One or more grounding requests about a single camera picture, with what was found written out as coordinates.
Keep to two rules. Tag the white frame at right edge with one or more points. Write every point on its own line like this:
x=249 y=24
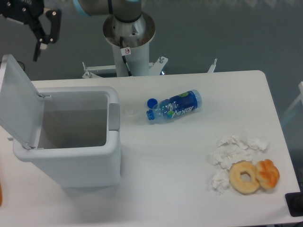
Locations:
x=293 y=108

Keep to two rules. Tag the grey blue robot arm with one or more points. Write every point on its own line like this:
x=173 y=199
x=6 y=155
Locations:
x=45 y=22

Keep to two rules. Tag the orange glazed twisted bun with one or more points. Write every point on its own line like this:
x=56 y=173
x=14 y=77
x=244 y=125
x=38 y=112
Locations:
x=267 y=174

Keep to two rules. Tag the white trash can lid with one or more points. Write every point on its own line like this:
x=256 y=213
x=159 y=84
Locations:
x=22 y=106

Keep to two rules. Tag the white trash can body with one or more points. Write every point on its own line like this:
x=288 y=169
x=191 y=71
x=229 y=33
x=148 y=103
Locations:
x=78 y=142

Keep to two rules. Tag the blue bottle cap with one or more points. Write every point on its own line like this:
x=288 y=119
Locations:
x=152 y=102

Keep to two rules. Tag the blue plastic water bottle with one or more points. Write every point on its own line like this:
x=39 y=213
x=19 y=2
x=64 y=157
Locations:
x=175 y=108

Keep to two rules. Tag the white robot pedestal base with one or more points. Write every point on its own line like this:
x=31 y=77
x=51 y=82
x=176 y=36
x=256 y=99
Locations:
x=130 y=44

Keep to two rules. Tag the orange object at left edge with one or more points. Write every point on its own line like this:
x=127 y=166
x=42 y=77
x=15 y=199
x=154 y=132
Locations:
x=1 y=195

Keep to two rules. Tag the small crumpled white tissue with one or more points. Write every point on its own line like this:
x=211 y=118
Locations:
x=220 y=181

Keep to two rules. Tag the white round sticker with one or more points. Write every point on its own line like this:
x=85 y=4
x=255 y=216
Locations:
x=128 y=111

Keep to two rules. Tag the black device at table corner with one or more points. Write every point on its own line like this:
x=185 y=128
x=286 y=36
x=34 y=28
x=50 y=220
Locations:
x=294 y=202

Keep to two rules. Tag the plain ring donut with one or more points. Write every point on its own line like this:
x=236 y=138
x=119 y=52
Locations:
x=242 y=177

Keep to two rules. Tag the large crumpled white tissue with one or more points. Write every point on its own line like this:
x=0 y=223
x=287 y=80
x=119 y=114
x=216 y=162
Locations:
x=234 y=148

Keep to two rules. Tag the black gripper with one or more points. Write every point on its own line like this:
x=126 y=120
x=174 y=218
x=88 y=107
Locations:
x=28 y=12

